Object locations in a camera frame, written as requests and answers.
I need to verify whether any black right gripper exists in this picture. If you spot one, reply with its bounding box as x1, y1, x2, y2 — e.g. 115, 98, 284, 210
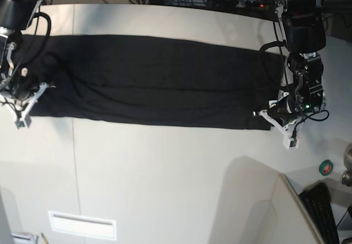
8, 76, 39, 101

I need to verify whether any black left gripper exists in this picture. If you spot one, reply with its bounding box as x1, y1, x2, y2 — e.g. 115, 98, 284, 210
271, 98, 299, 125

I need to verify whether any black t-shirt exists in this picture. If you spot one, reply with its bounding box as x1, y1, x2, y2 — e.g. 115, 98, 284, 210
24, 35, 282, 130

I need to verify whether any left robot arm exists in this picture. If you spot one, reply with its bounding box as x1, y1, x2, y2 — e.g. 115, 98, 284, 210
260, 0, 326, 126

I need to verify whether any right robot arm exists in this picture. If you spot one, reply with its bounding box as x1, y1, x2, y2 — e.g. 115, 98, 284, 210
1, 0, 51, 99

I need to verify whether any green tape roll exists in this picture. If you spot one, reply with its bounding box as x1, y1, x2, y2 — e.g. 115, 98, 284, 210
318, 160, 334, 176

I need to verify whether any silver metal cylinder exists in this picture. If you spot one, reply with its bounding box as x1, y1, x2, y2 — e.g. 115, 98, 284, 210
341, 149, 352, 187

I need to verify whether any black keyboard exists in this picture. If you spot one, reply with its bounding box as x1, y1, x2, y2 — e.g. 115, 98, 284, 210
299, 182, 339, 244

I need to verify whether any black power strip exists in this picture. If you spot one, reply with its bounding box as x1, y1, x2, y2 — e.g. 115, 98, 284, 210
205, 0, 270, 10

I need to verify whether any pencil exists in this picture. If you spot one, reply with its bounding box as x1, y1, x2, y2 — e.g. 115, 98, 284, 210
41, 233, 49, 244

